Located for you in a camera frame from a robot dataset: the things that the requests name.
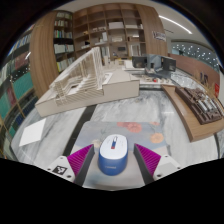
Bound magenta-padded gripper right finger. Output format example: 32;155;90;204
133;143;182;185

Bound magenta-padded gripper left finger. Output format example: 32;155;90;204
46;143;96;187

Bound white and blue computer mouse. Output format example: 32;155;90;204
97;133;129;177

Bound floral print mouse pad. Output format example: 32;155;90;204
70;120;169;190

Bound brown architectural model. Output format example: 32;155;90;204
161;84;224;143

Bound cream architectural model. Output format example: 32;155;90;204
34;46;141;118

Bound bookshelf filled with books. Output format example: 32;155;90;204
0;24;39;158

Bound dark narrow bookshelf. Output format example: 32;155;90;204
53;9;76;73

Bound wooden shelf unit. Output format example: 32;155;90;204
73;3;148;68

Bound long ceiling light strip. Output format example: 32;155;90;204
158;14;193;35

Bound white wall sign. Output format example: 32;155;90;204
152;30;168;43

